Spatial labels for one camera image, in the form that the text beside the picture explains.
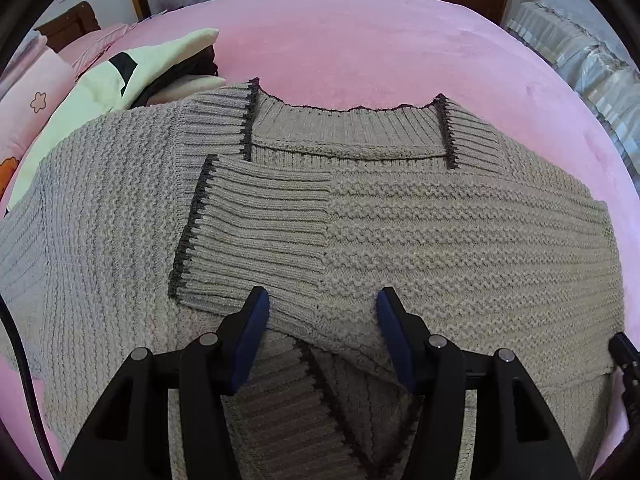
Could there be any beige knit sweater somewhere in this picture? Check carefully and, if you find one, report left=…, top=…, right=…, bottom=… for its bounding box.
left=1, top=80, right=624, bottom=479

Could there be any pale yellow folded garment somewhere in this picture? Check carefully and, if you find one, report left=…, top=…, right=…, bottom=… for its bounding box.
left=1, top=28, right=224, bottom=210

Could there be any pink cartoon pillow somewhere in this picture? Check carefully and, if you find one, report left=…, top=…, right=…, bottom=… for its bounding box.
left=0, top=48, right=76, bottom=194

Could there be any dark wooden headboard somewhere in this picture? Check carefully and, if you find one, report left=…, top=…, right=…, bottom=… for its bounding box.
left=36, top=1, right=100, bottom=52

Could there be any pink bed sheet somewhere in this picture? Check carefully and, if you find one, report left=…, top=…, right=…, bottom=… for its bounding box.
left=0, top=0, right=640, bottom=480

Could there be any black cable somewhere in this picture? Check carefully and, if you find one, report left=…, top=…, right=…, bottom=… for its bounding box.
left=0, top=294, right=64, bottom=480

